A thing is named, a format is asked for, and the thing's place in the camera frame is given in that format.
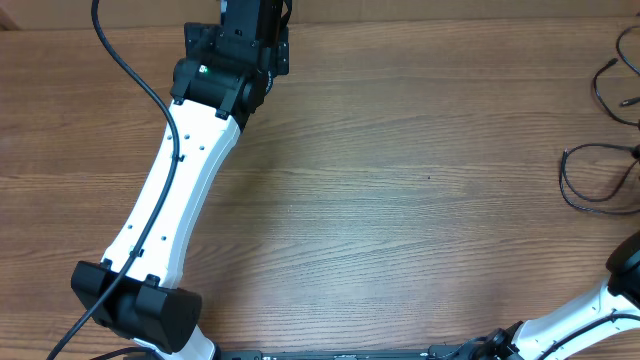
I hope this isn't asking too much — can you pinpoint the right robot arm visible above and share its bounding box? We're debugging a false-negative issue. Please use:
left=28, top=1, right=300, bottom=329
left=471, top=233, right=639, bottom=360

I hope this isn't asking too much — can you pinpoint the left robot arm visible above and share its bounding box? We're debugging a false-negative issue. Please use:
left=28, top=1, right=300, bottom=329
left=71, top=0, right=293, bottom=359

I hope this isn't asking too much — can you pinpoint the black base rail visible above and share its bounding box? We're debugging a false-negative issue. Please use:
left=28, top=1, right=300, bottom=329
left=213, top=344, right=473, bottom=360

